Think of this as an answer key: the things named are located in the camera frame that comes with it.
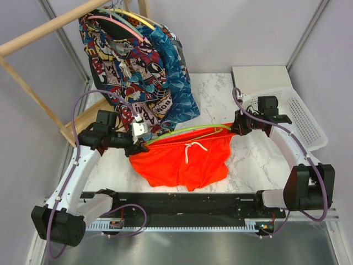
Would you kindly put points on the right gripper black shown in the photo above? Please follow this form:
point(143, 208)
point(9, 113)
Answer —
point(239, 127)

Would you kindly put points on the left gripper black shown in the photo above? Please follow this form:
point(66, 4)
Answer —
point(134, 149)

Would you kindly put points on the orange mesh shorts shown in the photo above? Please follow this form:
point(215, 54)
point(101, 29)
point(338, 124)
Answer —
point(194, 159)

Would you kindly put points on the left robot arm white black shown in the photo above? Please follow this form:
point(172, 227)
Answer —
point(62, 219)

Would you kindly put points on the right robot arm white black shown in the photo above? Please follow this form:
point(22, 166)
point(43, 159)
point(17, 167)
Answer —
point(310, 183)

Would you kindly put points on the blue leaf print shorts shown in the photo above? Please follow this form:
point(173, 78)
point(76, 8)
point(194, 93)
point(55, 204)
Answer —
point(184, 106)

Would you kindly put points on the comic print shorts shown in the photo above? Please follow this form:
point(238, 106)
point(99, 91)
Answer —
point(132, 71)

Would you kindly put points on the pink clothes hanger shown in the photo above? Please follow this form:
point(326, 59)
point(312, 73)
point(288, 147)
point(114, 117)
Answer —
point(127, 28)

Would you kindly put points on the mint green clothes hanger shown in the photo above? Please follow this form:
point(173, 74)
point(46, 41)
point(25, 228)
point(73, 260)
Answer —
point(120, 19)

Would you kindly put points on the yellow clothes hanger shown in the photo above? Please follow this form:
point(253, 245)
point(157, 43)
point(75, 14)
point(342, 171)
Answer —
point(145, 21)

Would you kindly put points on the grey flat box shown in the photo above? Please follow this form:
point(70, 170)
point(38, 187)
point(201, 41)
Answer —
point(250, 79)

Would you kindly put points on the white plastic basket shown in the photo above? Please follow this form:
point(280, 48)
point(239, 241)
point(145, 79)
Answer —
point(305, 127)

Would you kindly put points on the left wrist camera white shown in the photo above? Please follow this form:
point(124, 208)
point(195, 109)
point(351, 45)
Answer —
point(140, 130)

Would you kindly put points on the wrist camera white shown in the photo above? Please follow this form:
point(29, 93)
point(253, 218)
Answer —
point(140, 130)
point(245, 100)

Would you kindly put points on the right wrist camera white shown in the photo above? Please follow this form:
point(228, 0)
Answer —
point(245, 100)

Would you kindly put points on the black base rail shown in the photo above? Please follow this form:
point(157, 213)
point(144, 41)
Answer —
point(186, 208)

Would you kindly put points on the white slotted cable duct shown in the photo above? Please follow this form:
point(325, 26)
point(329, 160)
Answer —
point(105, 225)

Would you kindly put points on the aluminium frame profile right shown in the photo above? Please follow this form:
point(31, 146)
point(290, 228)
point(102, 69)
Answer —
point(318, 13)

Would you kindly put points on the aluminium frame profile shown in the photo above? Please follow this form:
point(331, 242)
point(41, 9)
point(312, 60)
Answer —
point(318, 13)
point(65, 41)

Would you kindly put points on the aluminium frame profile left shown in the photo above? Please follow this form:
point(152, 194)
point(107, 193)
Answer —
point(65, 41)

